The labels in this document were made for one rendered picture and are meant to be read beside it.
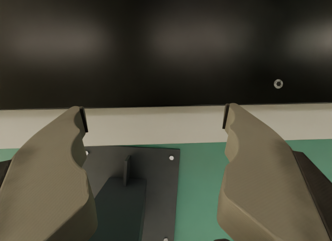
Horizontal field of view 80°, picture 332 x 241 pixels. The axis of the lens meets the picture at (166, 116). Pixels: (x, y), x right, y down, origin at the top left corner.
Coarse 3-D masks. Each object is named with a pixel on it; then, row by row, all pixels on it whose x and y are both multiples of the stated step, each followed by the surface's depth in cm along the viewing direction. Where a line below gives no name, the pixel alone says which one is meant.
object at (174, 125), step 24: (0, 120) 21; (24, 120) 21; (48, 120) 21; (96, 120) 21; (120, 120) 21; (144, 120) 21; (168, 120) 21; (192, 120) 22; (216, 120) 22; (264, 120) 22; (288, 120) 22; (312, 120) 22; (0, 144) 21; (96, 144) 21; (120, 144) 21; (144, 144) 22
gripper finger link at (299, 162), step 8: (296, 152) 8; (296, 160) 7; (304, 160) 7; (304, 168) 7; (312, 168) 7; (304, 176) 7; (312, 176) 7; (320, 176) 7; (312, 184) 6; (320, 184) 6; (328, 184) 6; (312, 192) 6; (320, 192) 6; (328, 192) 6; (320, 200) 6; (328, 200) 6; (320, 208) 6; (328, 208) 6; (320, 216) 6; (328, 216) 6; (328, 224) 5; (328, 232) 5
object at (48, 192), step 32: (64, 128) 9; (32, 160) 7; (64, 160) 7; (0, 192) 6; (32, 192) 6; (64, 192) 6; (0, 224) 5; (32, 224) 5; (64, 224) 5; (96, 224) 7
